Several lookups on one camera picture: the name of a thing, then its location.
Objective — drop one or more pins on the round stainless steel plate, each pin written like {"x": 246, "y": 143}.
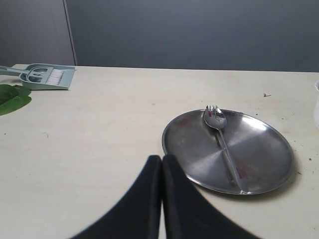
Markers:
{"x": 264, "y": 158}

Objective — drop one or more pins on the white scalloped flower pot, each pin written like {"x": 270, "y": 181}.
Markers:
{"x": 316, "y": 110}

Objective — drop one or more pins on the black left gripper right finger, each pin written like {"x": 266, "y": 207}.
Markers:
{"x": 187, "y": 214}

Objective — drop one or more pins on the stainless steel spork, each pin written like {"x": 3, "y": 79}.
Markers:
{"x": 215, "y": 118}

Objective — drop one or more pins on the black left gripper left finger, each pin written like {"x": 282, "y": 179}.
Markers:
{"x": 137, "y": 214}

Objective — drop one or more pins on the loose green leaf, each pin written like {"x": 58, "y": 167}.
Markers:
{"x": 13, "y": 98}

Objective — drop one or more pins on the green dustpan with brush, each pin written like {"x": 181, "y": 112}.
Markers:
{"x": 40, "y": 76}

